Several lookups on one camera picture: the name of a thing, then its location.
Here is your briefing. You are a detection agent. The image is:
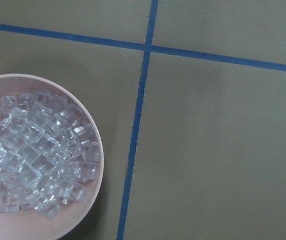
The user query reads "pink bowl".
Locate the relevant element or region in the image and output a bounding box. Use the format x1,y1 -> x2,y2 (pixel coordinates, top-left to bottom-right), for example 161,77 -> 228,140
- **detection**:
0,73 -> 104,240

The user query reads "pile of clear ice cubes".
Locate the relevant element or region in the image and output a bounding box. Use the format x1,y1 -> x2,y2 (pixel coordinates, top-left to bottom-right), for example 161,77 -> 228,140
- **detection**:
0,89 -> 100,219

